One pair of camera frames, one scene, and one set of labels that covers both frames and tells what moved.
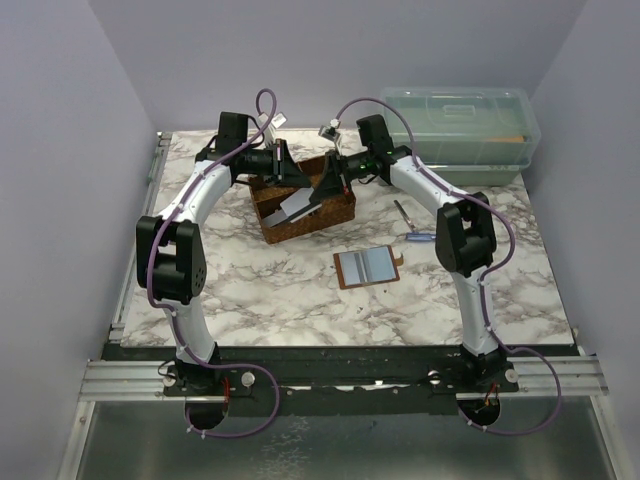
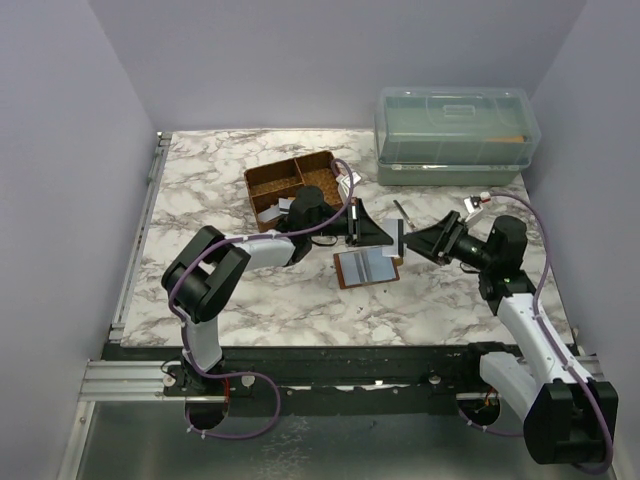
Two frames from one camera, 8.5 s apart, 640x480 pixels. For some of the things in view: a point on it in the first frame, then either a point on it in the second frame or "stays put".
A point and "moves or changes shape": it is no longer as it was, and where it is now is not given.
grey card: [275, 218] to [284, 205]
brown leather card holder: [366, 267] stays put
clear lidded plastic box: [471, 136] stays put
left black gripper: [284, 168] to [360, 229]
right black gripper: [334, 180] to [431, 239]
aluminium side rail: [129, 279] stays put
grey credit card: [297, 200] moves or changes shape
